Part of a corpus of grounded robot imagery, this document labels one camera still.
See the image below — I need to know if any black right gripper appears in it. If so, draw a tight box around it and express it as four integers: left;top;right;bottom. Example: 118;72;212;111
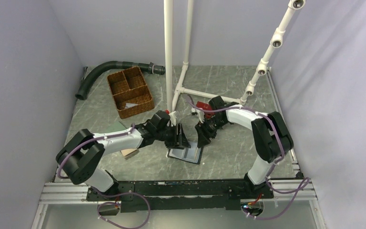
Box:
195;116;227;148

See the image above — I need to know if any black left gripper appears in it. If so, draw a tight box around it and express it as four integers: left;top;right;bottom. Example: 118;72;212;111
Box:
155;123;191;149

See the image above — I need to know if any black leather card holder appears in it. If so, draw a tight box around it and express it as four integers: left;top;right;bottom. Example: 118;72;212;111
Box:
166;141;203;165

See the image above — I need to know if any white card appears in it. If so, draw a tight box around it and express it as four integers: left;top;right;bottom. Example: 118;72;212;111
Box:
124;103;138;109

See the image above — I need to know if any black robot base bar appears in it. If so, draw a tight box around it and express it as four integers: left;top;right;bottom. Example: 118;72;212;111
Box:
86;178;274;213

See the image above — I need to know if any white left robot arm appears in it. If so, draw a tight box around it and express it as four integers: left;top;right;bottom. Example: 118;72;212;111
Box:
56;111;191;200

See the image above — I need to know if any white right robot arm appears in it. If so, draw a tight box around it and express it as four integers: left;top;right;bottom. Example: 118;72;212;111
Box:
188;96;294;198

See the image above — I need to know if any red leather card holder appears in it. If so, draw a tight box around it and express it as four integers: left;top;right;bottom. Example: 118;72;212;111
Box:
196;101;214;116

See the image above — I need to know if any beige snap card holder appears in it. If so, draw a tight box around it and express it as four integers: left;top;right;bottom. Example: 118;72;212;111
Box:
120;149;139;160

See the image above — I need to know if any brown wicker basket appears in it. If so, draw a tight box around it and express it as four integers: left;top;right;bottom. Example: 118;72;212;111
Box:
107;66;155;119

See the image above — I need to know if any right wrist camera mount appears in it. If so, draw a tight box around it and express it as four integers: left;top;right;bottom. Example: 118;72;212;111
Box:
191;107;202;116

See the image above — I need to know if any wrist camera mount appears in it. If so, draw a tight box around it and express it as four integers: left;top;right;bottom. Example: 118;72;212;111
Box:
165;110;178;126
191;107;202;116

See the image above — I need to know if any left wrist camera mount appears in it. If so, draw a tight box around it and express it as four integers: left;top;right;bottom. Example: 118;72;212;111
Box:
165;110;178;126

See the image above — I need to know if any white PVC pipe frame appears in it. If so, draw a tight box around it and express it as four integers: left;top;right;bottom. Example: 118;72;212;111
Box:
163;0;307;112

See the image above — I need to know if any black corrugated hose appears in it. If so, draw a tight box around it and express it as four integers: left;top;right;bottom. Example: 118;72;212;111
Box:
75;61;167;101

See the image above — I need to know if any aluminium table edge rail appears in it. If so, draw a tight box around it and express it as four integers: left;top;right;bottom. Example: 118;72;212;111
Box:
266;71;305;179

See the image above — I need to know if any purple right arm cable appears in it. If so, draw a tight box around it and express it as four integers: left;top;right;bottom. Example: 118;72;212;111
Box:
185;94;312;221

